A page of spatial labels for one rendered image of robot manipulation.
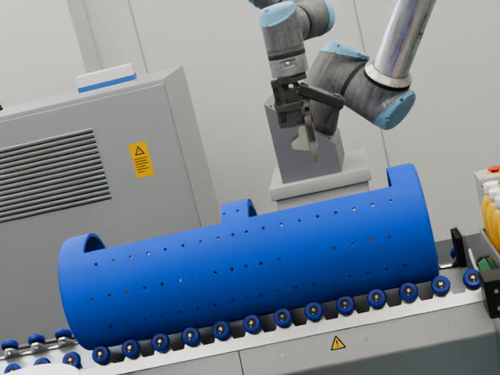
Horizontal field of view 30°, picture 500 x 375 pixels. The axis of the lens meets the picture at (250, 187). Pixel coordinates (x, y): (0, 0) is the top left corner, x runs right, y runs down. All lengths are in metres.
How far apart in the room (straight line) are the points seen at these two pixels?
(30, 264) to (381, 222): 2.24
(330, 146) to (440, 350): 0.92
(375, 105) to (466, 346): 0.92
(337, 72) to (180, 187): 1.14
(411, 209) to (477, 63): 2.95
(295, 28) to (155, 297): 0.71
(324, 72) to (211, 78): 2.13
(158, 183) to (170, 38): 1.37
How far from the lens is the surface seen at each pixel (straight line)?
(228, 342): 2.25
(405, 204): 2.14
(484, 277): 2.11
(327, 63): 2.94
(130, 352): 2.28
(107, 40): 5.10
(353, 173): 2.91
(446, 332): 2.22
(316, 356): 2.23
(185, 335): 2.25
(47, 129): 3.91
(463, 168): 5.12
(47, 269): 4.07
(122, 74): 3.97
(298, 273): 2.14
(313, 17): 2.26
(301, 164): 2.94
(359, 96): 2.89
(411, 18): 2.75
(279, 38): 2.19
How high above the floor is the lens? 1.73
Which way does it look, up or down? 12 degrees down
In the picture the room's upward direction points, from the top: 14 degrees counter-clockwise
